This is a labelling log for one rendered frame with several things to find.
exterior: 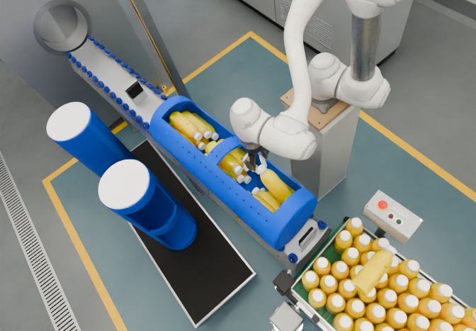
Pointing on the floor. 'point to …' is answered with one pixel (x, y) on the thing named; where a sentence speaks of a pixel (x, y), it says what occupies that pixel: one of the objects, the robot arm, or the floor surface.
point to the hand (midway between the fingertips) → (259, 164)
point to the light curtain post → (151, 31)
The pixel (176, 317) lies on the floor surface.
